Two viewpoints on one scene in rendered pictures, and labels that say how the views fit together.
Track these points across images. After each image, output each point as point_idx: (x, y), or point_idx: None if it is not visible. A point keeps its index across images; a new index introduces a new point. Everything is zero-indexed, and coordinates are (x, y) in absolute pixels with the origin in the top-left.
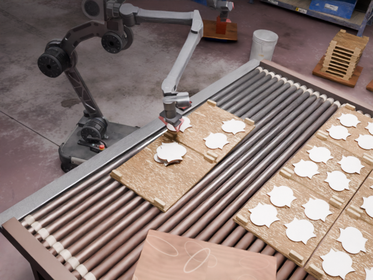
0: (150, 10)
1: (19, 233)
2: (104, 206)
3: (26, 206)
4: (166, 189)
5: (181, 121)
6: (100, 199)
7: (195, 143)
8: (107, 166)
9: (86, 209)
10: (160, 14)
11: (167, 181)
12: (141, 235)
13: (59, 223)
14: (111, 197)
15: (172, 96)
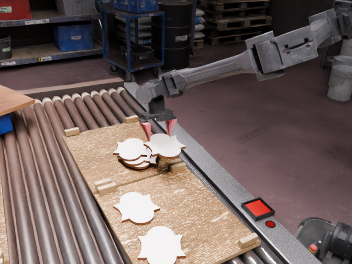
0: (323, 22)
1: (106, 80)
2: (106, 117)
3: (134, 90)
4: (87, 143)
5: (143, 123)
6: (117, 118)
7: (146, 186)
8: (153, 123)
9: (112, 111)
10: (311, 26)
11: (97, 146)
12: (54, 123)
13: (106, 98)
14: (111, 119)
15: (155, 82)
